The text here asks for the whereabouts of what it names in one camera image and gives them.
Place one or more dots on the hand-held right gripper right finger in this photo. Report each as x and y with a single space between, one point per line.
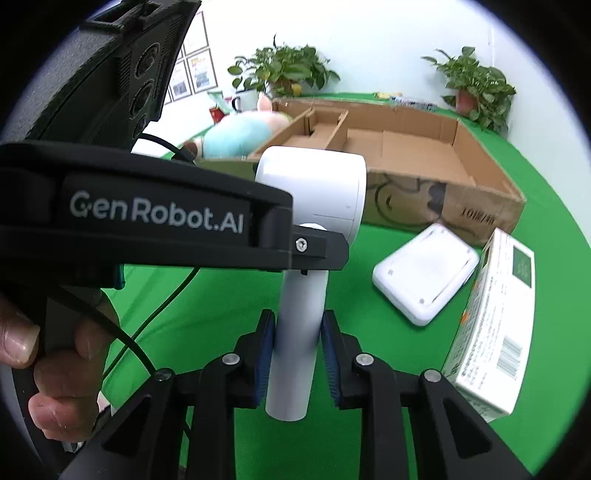
330 357

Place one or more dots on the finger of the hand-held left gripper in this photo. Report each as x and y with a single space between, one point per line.
323 247

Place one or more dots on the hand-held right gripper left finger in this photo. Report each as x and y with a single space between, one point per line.
264 353

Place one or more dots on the white hair dryer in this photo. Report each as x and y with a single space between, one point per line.
309 194

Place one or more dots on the long brown cardboard box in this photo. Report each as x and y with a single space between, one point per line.
323 131

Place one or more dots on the pink pig plush toy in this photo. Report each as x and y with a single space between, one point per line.
235 134

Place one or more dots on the large cardboard box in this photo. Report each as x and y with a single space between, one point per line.
415 152

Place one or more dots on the white and green carton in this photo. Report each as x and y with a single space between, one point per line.
494 323

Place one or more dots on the person's left hand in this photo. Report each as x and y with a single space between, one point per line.
60 397

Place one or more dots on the green tablecloth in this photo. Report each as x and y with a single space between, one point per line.
397 364

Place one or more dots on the white rectangular device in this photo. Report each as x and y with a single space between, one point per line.
425 272

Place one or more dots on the red cup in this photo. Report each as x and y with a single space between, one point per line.
216 115

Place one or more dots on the green packet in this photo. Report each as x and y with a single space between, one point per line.
217 99

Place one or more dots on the white mug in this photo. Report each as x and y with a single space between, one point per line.
244 101

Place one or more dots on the colourful packets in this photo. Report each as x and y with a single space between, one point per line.
415 104

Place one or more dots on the bushy potted plant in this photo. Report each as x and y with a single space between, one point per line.
284 67

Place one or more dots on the potted plant in red pot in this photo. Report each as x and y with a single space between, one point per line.
480 90

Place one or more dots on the group of framed wall certificates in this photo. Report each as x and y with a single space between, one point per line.
196 69

